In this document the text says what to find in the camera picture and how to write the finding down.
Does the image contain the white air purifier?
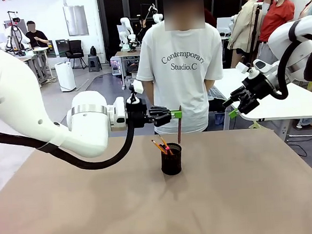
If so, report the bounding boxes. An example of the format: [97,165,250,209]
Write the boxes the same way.
[53,60,77,93]

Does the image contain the person in white t-shirt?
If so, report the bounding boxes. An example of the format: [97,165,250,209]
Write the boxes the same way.
[131,0,229,137]

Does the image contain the white desk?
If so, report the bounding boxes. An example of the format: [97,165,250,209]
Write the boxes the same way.
[210,61,312,124]

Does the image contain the wooden background workbench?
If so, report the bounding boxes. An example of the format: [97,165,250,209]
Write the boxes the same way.
[113,49,144,91]

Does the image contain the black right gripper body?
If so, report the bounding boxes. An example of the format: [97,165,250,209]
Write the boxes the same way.
[242,73,274,102]

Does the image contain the black office chair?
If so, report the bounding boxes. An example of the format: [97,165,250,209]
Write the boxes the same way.
[65,39,88,71]

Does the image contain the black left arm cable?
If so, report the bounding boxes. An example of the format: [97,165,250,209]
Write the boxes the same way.
[0,118,137,177]

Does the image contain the white robot with red camera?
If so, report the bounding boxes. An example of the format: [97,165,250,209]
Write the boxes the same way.
[2,9,32,53]

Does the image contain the yellow pencil with pink eraser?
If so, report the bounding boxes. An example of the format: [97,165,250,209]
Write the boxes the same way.
[151,138,168,156]
[158,134,173,155]

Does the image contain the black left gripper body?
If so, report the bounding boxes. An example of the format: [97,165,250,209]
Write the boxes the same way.
[125,100,158,129]

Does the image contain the white wall panel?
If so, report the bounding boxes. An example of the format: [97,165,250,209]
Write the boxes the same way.
[63,3,90,37]

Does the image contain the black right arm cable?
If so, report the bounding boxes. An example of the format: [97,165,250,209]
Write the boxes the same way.
[265,18,312,102]

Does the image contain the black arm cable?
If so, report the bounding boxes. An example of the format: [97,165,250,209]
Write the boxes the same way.
[265,18,312,102]
[0,118,137,177]

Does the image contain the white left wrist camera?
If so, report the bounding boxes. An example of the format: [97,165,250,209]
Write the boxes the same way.
[124,79,145,105]

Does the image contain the black tripod by mannequin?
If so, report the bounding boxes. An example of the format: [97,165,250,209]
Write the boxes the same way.
[244,4,266,64]

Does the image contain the brown pen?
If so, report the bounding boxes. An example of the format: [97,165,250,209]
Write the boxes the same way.
[175,105,185,144]

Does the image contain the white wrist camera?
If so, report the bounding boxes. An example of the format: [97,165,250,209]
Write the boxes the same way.
[235,58,273,81]
[124,79,145,105]

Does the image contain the black mesh pen holder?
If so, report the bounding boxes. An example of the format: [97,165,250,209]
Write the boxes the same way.
[160,142,184,176]

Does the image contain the mannequin in beige jacket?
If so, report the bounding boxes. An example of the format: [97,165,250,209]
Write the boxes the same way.
[223,0,266,68]

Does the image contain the person's right forearm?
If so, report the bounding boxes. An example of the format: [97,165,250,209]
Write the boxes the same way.
[143,80,157,108]

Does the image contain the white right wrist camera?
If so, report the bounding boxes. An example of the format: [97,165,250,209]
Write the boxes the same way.
[235,58,273,81]

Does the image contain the grey plastic stool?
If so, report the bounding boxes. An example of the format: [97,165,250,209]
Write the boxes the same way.
[88,54,104,73]

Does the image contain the computer case with lights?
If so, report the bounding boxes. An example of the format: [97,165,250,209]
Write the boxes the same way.
[110,56,123,76]

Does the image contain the black floor cable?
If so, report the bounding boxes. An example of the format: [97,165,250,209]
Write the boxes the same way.
[286,135,309,159]

